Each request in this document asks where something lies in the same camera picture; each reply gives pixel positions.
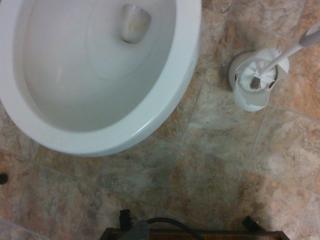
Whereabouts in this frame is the white toilet brush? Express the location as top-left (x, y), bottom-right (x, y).
top-left (238, 24), bottom-right (320, 91)

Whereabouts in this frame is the white ceramic toilet bowl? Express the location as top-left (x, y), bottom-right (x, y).
top-left (0, 0), bottom-right (203, 158)

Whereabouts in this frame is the white toilet brush holder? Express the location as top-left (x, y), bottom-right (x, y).
top-left (226, 47), bottom-right (290, 113)

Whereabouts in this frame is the black table clamp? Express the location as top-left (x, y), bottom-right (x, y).
top-left (241, 215), bottom-right (261, 231)
top-left (119, 209), bottom-right (133, 229)

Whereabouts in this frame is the brown wooden table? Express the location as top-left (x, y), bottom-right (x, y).
top-left (99, 227), bottom-right (292, 240)

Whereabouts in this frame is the black power cable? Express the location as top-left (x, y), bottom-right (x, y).
top-left (146, 217), bottom-right (182, 231)

